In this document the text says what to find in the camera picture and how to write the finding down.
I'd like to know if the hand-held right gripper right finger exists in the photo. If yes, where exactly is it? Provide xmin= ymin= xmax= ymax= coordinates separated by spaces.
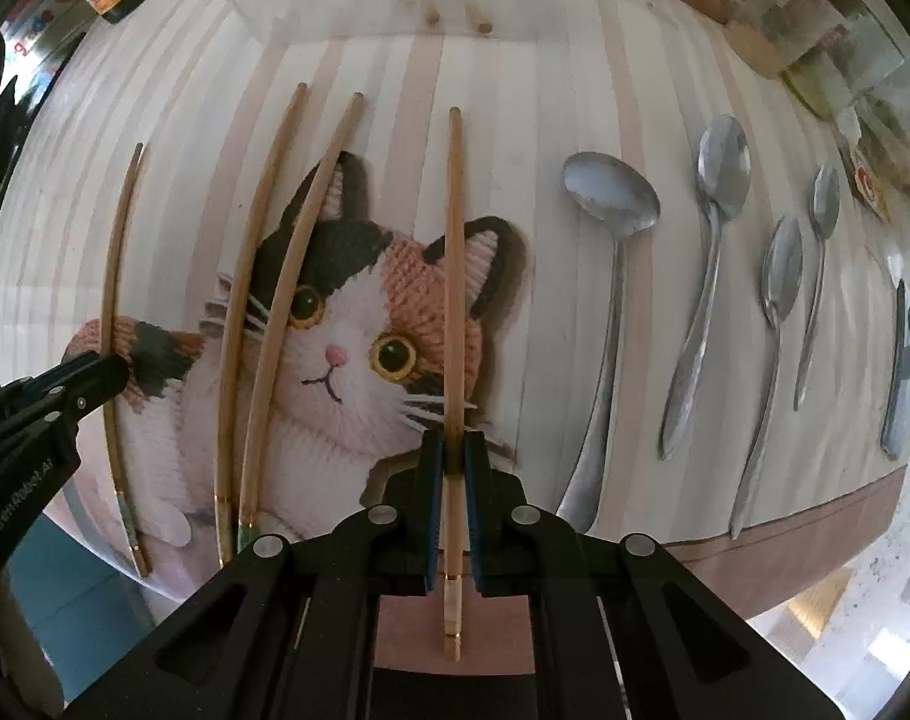
xmin=464 ymin=431 xmax=846 ymax=720

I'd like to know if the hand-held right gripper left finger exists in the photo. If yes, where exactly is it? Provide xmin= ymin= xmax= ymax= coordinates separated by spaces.
xmin=61 ymin=431 xmax=448 ymax=720

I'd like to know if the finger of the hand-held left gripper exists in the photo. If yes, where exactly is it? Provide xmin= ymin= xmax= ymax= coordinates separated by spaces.
xmin=20 ymin=351 xmax=132 ymax=421

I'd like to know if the long bamboo chopstick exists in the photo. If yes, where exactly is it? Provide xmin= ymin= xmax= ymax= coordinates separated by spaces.
xmin=441 ymin=106 xmax=467 ymax=665
xmin=237 ymin=91 xmax=366 ymax=548
xmin=213 ymin=81 xmax=310 ymax=567
xmin=98 ymin=141 xmax=154 ymax=580

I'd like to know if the large steel serving spoon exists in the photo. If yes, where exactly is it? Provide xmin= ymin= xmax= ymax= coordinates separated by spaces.
xmin=555 ymin=151 xmax=662 ymax=533

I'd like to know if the small steel spoon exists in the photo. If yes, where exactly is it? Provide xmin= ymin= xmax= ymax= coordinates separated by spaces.
xmin=792 ymin=163 xmax=842 ymax=412
xmin=728 ymin=214 xmax=804 ymax=541

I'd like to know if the medium steel spoon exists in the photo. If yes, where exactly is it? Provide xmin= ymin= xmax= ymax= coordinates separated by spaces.
xmin=659 ymin=114 xmax=752 ymax=460

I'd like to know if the teal cabinet front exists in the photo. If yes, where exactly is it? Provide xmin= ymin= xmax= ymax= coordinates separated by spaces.
xmin=5 ymin=517 xmax=171 ymax=691

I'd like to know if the cat printed striped mat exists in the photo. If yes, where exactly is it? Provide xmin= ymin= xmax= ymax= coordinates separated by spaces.
xmin=0 ymin=0 xmax=910 ymax=616

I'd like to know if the grey metal utensil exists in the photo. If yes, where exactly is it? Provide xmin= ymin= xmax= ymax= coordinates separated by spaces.
xmin=879 ymin=277 xmax=910 ymax=458

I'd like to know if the small printed box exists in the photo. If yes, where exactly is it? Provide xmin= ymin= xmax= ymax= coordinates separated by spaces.
xmin=848 ymin=154 xmax=894 ymax=222

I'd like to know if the colourful wall sticker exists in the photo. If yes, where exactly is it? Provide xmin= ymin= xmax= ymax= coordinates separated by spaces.
xmin=0 ymin=0 xmax=88 ymax=91

